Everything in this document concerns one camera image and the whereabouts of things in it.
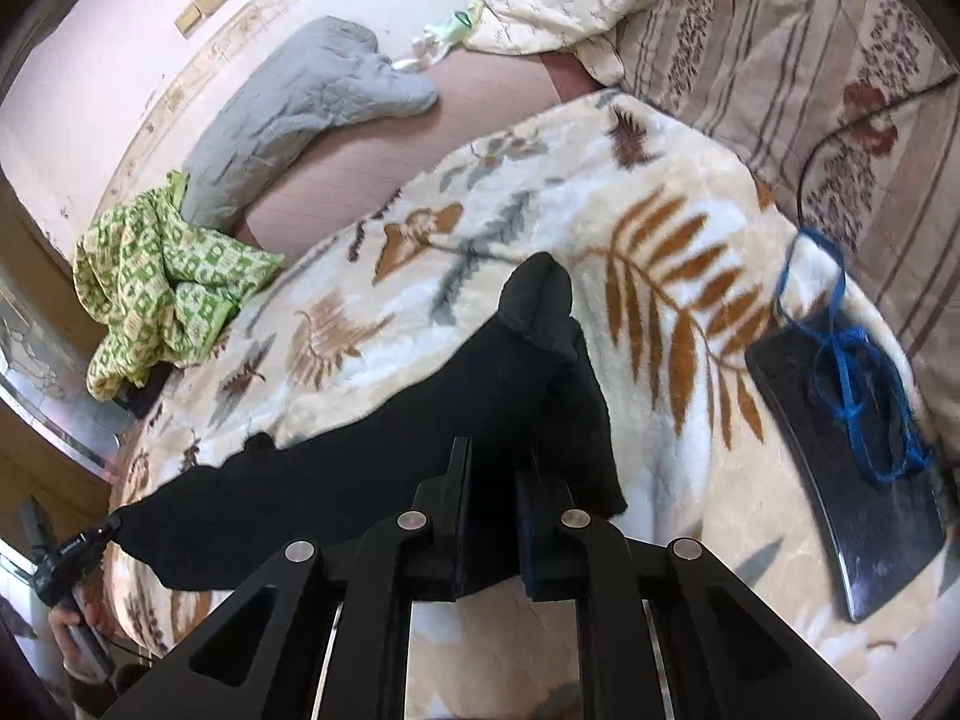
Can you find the green checked quilt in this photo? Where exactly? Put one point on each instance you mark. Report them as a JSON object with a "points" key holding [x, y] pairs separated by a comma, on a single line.
{"points": [[165, 270]]}

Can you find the black pants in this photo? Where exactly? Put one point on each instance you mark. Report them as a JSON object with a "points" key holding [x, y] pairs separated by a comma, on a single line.
{"points": [[375, 450]]}

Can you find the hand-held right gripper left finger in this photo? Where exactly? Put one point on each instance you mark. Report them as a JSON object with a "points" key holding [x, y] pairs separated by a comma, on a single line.
{"points": [[459, 532]]}

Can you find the stained glass door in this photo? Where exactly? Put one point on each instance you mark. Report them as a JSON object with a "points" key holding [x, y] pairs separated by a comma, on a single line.
{"points": [[37, 360]]}

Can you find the cream printed cloth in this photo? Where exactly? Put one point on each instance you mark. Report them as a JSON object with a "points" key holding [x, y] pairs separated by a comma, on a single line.
{"points": [[555, 0]]}

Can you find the pink mattress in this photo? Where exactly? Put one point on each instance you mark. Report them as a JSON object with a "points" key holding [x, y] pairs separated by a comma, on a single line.
{"points": [[480, 97]]}

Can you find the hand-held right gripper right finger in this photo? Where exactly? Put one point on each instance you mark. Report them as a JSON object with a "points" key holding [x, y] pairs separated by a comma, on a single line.
{"points": [[536, 540]]}

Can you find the leaf print fleece blanket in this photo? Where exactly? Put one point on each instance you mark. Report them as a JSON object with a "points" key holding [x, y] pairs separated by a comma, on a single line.
{"points": [[600, 180]]}

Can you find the striped floral bed sheet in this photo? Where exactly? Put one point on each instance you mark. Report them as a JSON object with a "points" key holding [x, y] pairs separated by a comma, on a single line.
{"points": [[787, 30]]}

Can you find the person's left hand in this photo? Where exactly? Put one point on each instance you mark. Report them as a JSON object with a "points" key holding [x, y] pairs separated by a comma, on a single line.
{"points": [[61, 626]]}

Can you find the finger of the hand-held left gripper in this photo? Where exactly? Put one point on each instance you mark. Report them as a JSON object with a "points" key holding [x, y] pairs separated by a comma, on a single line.
{"points": [[107, 526]]}

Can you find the pale green bottle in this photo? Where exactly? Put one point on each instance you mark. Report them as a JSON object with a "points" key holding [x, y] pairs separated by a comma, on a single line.
{"points": [[465, 16]]}

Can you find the grey quilted pillow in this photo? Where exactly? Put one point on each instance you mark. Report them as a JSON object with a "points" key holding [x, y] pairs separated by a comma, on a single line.
{"points": [[285, 112]]}

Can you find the black flat board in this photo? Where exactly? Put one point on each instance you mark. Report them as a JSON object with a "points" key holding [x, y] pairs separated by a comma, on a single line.
{"points": [[885, 532]]}

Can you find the small teal white toy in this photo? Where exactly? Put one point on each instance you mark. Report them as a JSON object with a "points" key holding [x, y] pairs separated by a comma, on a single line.
{"points": [[424, 49]]}

